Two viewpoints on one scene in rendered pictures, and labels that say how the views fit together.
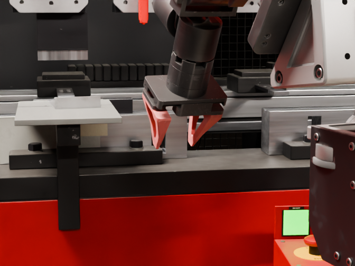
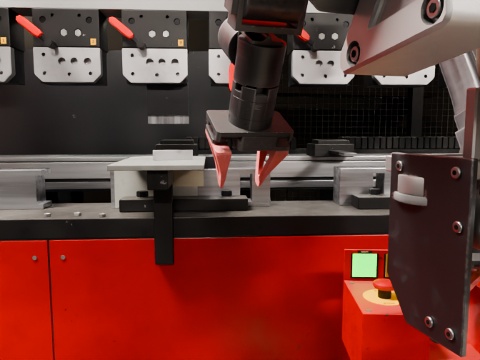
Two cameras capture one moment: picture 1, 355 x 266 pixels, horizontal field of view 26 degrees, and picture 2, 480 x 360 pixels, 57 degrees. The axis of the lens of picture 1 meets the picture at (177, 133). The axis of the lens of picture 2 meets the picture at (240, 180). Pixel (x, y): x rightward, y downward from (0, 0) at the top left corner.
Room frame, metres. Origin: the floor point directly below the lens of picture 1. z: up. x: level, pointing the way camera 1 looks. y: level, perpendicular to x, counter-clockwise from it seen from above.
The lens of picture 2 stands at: (0.47, -0.06, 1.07)
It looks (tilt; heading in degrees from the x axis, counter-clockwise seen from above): 7 degrees down; 6
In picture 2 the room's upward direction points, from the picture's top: straight up
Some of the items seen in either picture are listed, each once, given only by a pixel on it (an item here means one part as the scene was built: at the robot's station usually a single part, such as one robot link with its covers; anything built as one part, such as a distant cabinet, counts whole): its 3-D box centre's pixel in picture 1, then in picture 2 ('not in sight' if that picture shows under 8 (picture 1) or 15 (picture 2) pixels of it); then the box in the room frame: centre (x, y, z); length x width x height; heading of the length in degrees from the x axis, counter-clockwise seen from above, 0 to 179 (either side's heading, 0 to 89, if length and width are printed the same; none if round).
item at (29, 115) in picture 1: (66, 111); (163, 162); (1.41, 0.21, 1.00); 0.26 x 0.18 x 0.01; 10
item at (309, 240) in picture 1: (315, 246); (384, 290); (1.23, -0.23, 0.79); 0.04 x 0.04 x 0.04
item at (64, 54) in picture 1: (62, 36); (168, 104); (1.55, 0.23, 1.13); 0.10 x 0.02 x 0.10; 100
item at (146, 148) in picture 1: (86, 157); (184, 203); (1.50, 0.18, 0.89); 0.30 x 0.05 x 0.03; 100
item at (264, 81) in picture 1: (264, 83); (336, 148); (1.79, -0.20, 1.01); 0.26 x 0.12 x 0.05; 10
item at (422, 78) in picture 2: not in sight; (398, 52); (1.65, -0.34, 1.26); 0.15 x 0.09 x 0.17; 100
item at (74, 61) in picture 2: not in sight; (71, 48); (1.51, 0.45, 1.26); 0.15 x 0.09 x 0.17; 100
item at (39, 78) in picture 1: (64, 86); (176, 149); (1.71, 0.25, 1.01); 0.26 x 0.12 x 0.05; 10
